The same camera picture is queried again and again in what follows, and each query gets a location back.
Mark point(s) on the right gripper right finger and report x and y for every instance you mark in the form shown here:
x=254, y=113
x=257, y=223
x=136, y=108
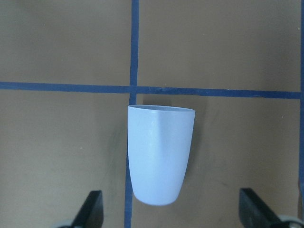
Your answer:
x=254, y=213

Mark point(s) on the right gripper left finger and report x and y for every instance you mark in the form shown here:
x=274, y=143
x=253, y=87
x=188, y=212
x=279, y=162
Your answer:
x=91, y=214

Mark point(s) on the light blue plastic cup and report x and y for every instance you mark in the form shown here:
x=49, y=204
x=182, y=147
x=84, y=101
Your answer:
x=159, y=141

